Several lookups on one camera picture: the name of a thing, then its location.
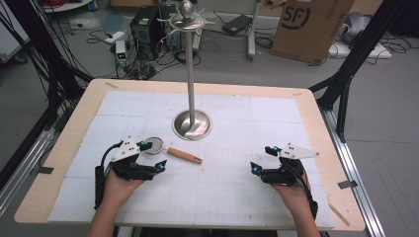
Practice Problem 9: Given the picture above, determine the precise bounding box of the steel hook stand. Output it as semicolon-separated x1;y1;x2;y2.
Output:
157;0;215;142

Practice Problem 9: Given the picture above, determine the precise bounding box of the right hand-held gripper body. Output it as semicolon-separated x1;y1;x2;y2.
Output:
260;142;320;187

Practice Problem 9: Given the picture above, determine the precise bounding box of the person's left hand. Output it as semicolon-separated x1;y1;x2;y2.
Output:
104;169;146;209

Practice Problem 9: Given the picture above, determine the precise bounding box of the white stand pole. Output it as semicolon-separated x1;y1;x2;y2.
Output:
246;0;264;62

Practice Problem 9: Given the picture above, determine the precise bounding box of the small strainer with wooden handle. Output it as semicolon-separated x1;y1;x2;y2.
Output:
143;136;204;166

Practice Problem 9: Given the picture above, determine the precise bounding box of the thin wooden stick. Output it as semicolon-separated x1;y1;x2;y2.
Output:
327;201;351;228

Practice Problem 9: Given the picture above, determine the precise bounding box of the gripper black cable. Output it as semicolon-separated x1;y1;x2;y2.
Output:
290;163;320;221
94;141;124;211

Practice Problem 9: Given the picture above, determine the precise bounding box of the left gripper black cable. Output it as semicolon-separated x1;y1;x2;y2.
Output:
94;141;124;211

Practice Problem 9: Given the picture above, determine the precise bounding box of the black metal frame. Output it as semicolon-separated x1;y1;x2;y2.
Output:
308;0;410;143
3;0;95;132

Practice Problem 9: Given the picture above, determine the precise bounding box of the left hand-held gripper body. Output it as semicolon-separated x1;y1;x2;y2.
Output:
110;135;156;182

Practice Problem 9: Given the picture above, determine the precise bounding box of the flat black device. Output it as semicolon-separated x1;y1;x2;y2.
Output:
221;13;253;37

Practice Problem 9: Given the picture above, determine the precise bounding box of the grey rounded appliance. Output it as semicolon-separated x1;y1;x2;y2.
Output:
340;11;373;44

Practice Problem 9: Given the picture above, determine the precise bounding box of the white gridded mat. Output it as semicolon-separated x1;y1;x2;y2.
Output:
47;90;336;230

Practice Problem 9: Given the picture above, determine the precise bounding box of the white flat board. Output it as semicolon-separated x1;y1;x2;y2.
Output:
328;40;393;60

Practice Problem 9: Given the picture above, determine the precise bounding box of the brown cardboard box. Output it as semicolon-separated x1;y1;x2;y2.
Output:
270;0;356;65

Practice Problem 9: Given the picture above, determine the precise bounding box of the white power strip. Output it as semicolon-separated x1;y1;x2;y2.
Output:
104;31;126;44

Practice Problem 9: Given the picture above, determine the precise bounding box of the black computer tower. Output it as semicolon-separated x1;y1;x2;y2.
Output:
129;5;166;62
159;3;186;53

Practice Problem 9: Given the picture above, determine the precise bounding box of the small white device green light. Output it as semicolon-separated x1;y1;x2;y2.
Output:
115;39;128;67

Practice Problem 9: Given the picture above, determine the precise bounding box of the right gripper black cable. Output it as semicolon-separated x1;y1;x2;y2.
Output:
290;163;320;221

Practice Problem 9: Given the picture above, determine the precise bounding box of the person's right hand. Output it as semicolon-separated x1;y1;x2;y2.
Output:
270;171;312;215

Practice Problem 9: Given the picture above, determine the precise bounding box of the aluminium rail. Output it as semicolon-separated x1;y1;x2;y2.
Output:
320;107;387;237
0;127;57;216

